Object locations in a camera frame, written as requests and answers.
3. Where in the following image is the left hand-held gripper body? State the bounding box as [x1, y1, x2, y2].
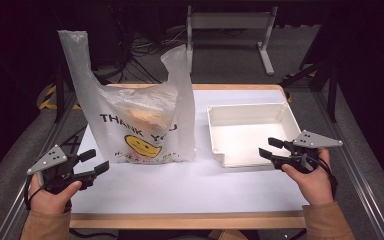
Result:
[26, 144, 96, 195]

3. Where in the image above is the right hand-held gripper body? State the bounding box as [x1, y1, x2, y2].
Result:
[273, 129, 344, 175]

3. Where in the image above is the white plastic tray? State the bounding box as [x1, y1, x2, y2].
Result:
[206, 102, 303, 168]

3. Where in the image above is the translucent printed plastic bag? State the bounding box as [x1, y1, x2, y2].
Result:
[57, 29, 197, 165]

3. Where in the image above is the black and yellow chip bag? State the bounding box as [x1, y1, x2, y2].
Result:
[121, 99, 178, 132]

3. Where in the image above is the person's left hand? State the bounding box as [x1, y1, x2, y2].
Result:
[29, 179, 83, 215]

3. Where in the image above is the person's right hand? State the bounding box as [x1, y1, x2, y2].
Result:
[281, 148, 336, 206]

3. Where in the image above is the yellow black striped tape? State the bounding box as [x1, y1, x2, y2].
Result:
[39, 84, 81, 111]

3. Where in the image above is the black tripod stand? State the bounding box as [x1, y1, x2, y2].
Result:
[51, 59, 81, 124]

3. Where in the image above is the white table mat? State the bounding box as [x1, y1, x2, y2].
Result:
[70, 89, 309, 214]

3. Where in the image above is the white metal stand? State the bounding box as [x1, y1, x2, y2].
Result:
[183, 4, 279, 76]

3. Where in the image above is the aluminium frame rail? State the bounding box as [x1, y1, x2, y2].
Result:
[0, 93, 88, 240]
[313, 89, 384, 240]

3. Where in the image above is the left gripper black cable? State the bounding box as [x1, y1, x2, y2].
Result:
[23, 174, 45, 211]

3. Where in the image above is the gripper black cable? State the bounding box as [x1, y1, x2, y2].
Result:
[313, 153, 339, 201]
[23, 174, 45, 211]

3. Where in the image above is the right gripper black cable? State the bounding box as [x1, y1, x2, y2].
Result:
[313, 153, 339, 201]

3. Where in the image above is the bundle of black floor cables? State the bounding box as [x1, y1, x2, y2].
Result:
[113, 6, 189, 84]

